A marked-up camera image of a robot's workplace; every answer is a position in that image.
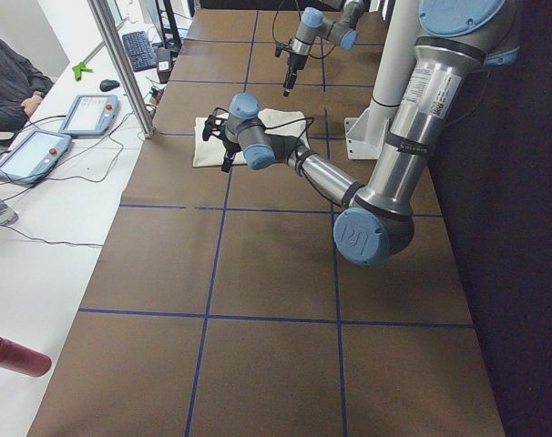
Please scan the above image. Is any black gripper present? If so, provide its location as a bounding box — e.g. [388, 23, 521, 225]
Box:
[283, 52, 307, 97]
[221, 137, 241, 172]

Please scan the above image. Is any cream long-sleeve cat shirt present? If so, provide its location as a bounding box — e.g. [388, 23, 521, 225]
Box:
[193, 108, 308, 168]

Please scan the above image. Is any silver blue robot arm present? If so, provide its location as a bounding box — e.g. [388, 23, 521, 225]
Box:
[202, 1, 523, 266]
[275, 0, 368, 97]

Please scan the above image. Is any black box white label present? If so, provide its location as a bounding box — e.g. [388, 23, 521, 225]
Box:
[156, 47, 173, 84]

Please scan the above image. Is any black computer mouse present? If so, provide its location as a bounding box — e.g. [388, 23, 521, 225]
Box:
[99, 79, 120, 92]

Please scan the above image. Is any far blue teach pendant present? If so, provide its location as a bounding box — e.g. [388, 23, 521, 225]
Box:
[58, 95, 119, 137]

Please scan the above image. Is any blue teach pendant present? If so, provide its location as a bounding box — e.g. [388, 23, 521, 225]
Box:
[58, 95, 119, 137]
[0, 129, 72, 185]

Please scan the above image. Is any black keyboard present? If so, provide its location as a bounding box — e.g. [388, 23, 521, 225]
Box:
[122, 31, 157, 72]

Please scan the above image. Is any brown paper table cover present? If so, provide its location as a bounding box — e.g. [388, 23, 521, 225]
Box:
[29, 10, 504, 436]

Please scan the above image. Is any green plastic clamp tool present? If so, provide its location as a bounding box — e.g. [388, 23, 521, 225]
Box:
[72, 62, 94, 82]

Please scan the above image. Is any near blue teach pendant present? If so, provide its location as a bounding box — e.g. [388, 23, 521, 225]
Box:
[0, 129, 72, 185]

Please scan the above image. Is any person in black jacket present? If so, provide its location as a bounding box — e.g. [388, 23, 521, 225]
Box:
[0, 39, 54, 134]

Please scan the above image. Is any red cylinder bottle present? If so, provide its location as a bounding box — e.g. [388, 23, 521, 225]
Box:
[0, 337, 52, 377]

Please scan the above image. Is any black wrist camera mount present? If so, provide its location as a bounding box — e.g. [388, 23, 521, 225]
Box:
[202, 115, 227, 141]
[275, 42, 293, 57]

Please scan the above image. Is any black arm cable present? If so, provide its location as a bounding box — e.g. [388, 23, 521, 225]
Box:
[211, 107, 315, 158]

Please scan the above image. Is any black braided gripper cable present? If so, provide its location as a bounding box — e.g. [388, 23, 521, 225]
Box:
[271, 0, 332, 60]

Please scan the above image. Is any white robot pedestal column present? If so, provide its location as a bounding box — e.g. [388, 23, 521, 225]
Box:
[344, 0, 420, 160]

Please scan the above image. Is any black cable on desk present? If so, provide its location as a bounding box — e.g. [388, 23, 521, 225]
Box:
[0, 113, 136, 249]

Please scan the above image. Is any aluminium frame post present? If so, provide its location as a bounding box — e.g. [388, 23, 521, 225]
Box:
[87, 0, 155, 138]

